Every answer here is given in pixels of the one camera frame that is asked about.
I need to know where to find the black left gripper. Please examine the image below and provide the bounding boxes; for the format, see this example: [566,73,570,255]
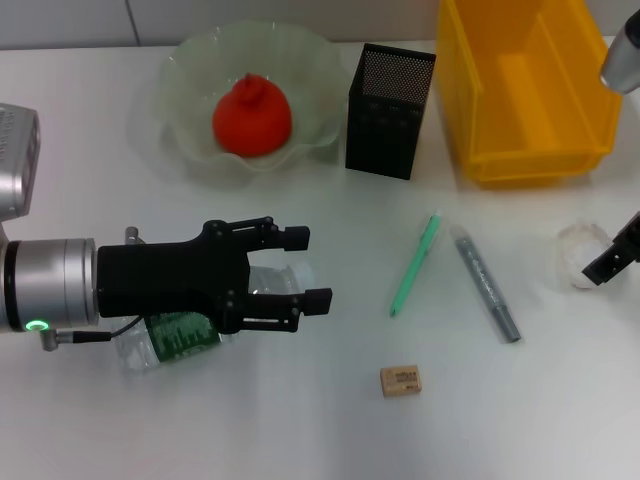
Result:
[97,215,334,336]

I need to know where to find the green and white pen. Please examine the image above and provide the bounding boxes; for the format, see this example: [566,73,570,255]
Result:
[388,210,444,319]

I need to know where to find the beige rectangular eraser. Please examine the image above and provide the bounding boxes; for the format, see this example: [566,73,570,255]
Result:
[379,365,424,399]

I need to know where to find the clear water bottle green label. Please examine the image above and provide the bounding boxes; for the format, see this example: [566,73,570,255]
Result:
[112,262,317,376]

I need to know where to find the red-orange toy orange fruit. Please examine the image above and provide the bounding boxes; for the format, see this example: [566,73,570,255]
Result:
[212,73,294,159]

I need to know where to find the grey glitter marker pen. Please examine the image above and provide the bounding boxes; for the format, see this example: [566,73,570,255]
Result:
[448,224,524,345]

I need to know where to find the black mesh pen holder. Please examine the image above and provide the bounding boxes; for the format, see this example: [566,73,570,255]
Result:
[344,42,437,181]

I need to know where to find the translucent wavy glass fruit plate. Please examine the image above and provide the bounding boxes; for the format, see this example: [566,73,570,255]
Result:
[158,19,351,191]

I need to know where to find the yellow plastic storage bin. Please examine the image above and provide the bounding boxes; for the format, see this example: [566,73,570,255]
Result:
[435,0,626,190]

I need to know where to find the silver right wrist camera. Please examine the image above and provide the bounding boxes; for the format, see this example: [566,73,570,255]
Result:
[599,9,640,94]

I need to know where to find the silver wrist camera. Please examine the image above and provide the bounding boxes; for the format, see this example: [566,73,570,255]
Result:
[599,9,640,94]
[0,103,41,221]

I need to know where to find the left gripper cable with connectors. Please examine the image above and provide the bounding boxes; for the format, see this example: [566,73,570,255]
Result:
[39,225,149,352]

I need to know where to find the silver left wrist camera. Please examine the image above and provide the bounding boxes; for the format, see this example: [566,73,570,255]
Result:
[0,103,41,221]

